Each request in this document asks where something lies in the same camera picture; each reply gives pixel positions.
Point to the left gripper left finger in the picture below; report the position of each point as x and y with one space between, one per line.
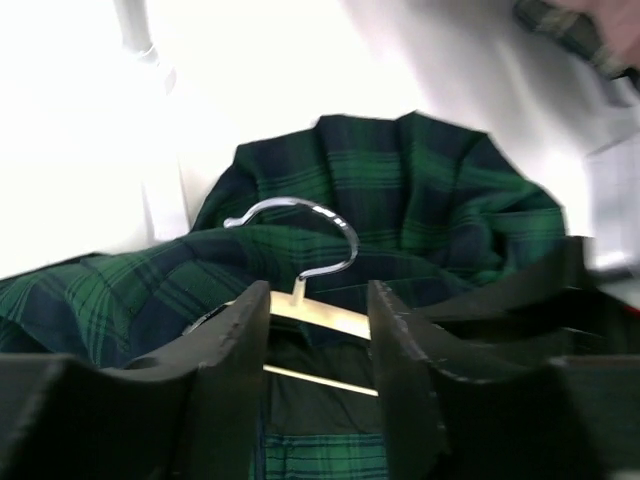
187 410

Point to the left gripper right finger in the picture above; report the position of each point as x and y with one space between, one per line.
535 376

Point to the cream wooden hanger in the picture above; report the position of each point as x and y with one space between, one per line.
295 305

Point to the green plaid skirt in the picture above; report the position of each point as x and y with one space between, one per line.
438 210

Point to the navy beige plaid skirt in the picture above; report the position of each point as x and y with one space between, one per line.
576 33

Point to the pink pleated skirt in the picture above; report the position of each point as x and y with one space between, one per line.
619 20

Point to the metal clothes rack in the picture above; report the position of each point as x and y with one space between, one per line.
137 41

